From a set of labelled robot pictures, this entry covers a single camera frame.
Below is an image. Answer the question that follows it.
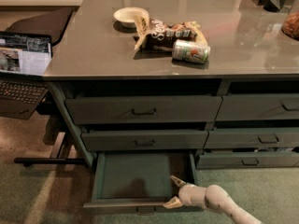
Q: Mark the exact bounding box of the green soda can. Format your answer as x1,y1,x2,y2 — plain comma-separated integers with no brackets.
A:
172,40,210,63

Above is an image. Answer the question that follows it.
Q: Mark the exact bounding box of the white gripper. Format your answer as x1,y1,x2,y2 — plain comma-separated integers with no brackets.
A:
163,175,206,209

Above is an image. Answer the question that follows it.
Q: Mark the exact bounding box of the brown chip bag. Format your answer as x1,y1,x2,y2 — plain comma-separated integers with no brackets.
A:
134,16,207,52

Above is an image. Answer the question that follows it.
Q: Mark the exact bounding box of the white ceramic bowl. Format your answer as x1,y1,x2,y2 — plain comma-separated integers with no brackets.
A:
114,7,149,29

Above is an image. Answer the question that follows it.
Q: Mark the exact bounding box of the grey cabinet frame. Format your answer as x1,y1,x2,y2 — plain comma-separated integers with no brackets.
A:
46,81,96,167

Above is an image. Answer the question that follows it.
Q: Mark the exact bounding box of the grey drawer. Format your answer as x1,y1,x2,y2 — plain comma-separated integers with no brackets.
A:
65,95,221,124
81,130,207,151
84,151,197,216
205,128,299,149
216,94,299,121
197,152,299,169

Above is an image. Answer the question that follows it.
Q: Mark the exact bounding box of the black open laptop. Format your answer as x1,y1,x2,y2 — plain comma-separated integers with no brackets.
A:
0,32,52,119

